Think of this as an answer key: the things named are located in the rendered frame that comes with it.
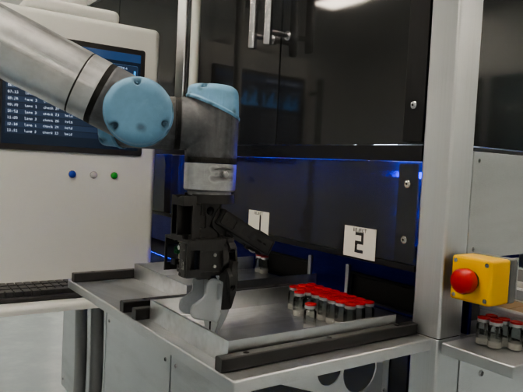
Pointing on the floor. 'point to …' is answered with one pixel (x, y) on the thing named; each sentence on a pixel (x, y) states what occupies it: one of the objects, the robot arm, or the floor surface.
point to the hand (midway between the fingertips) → (215, 327)
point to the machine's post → (445, 187)
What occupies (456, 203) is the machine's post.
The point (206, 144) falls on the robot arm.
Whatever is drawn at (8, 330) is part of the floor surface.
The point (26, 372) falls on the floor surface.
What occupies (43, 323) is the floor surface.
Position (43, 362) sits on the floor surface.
